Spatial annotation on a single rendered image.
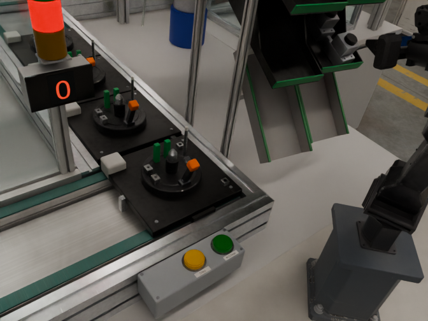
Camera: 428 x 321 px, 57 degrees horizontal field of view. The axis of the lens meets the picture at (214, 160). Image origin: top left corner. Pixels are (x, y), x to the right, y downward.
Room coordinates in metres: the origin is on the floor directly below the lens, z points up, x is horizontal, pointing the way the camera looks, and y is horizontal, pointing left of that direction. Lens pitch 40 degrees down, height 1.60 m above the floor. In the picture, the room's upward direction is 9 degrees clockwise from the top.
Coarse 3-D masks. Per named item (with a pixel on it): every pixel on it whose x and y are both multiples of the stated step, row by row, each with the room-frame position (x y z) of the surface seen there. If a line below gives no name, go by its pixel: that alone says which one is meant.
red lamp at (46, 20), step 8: (56, 0) 0.62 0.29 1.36; (32, 8) 0.60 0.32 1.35; (40, 8) 0.60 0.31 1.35; (48, 8) 0.60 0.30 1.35; (56, 8) 0.61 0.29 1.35; (32, 16) 0.60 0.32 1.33; (40, 16) 0.60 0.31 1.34; (48, 16) 0.60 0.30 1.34; (56, 16) 0.61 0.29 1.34; (32, 24) 0.60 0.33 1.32; (40, 24) 0.60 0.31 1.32; (48, 24) 0.60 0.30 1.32; (56, 24) 0.61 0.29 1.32
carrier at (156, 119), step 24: (120, 96) 0.85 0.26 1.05; (144, 96) 0.99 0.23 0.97; (72, 120) 0.82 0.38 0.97; (96, 120) 0.81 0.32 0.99; (120, 120) 0.82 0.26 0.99; (144, 120) 0.84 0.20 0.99; (168, 120) 0.89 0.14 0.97; (96, 144) 0.74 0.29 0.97; (120, 144) 0.75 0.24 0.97; (144, 144) 0.77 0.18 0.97
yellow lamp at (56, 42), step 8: (40, 32) 0.60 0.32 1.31; (48, 32) 0.60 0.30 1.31; (56, 32) 0.61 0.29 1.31; (64, 32) 0.63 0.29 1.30; (40, 40) 0.60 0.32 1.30; (48, 40) 0.60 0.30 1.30; (56, 40) 0.61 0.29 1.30; (64, 40) 0.62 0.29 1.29; (40, 48) 0.60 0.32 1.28; (48, 48) 0.60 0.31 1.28; (56, 48) 0.61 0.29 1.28; (64, 48) 0.62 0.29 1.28; (40, 56) 0.60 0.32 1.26; (48, 56) 0.60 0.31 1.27; (56, 56) 0.60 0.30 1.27; (64, 56) 0.62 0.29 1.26
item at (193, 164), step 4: (188, 156) 0.63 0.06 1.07; (184, 160) 0.62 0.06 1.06; (188, 160) 0.62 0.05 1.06; (192, 160) 0.61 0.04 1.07; (196, 160) 0.62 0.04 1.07; (188, 164) 0.61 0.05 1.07; (192, 164) 0.61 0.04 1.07; (196, 164) 0.61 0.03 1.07; (188, 168) 0.61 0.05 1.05; (192, 168) 0.60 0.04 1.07; (196, 168) 0.61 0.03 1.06; (188, 172) 0.61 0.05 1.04; (192, 172) 0.62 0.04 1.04; (184, 176) 0.62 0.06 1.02; (188, 176) 0.62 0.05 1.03; (184, 180) 0.62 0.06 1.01; (188, 180) 0.63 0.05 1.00
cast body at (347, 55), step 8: (344, 32) 0.92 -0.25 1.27; (328, 40) 0.95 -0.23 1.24; (336, 40) 0.91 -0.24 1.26; (344, 40) 0.90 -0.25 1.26; (352, 40) 0.90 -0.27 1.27; (328, 48) 0.92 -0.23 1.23; (336, 48) 0.90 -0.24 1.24; (344, 48) 0.89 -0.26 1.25; (352, 48) 0.89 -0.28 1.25; (328, 56) 0.92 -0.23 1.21; (336, 56) 0.90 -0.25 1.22; (344, 56) 0.90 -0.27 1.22; (352, 56) 0.91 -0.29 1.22; (336, 64) 0.89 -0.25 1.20
